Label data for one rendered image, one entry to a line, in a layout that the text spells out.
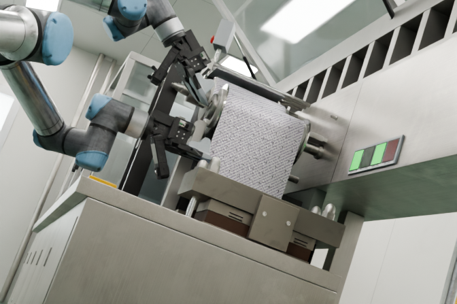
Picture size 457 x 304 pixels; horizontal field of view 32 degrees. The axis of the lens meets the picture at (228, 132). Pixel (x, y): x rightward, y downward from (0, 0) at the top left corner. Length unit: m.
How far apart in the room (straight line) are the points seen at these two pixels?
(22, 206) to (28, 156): 0.47
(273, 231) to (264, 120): 0.38
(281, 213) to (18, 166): 5.85
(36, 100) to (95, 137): 0.18
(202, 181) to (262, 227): 0.18
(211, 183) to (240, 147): 0.26
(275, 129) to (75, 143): 0.54
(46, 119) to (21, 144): 5.63
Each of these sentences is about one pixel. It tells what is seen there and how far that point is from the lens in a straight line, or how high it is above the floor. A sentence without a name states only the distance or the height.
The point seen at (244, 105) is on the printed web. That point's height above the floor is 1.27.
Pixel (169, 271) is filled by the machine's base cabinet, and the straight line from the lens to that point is 1.81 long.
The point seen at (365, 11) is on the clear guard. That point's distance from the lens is 2.41.
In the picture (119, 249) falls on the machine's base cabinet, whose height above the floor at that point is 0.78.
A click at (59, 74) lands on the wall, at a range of 7.80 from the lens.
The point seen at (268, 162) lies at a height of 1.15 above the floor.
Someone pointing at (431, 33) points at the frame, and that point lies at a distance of 2.00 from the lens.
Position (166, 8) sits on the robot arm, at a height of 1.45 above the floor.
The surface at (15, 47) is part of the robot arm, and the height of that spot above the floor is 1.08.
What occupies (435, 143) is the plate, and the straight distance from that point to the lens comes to 1.67.
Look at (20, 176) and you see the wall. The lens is 7.63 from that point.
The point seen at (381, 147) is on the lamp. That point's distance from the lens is 1.88.
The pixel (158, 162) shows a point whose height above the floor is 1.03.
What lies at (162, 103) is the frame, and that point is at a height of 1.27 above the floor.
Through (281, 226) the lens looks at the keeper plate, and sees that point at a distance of 1.92.
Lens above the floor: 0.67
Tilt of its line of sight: 14 degrees up
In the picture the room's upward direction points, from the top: 20 degrees clockwise
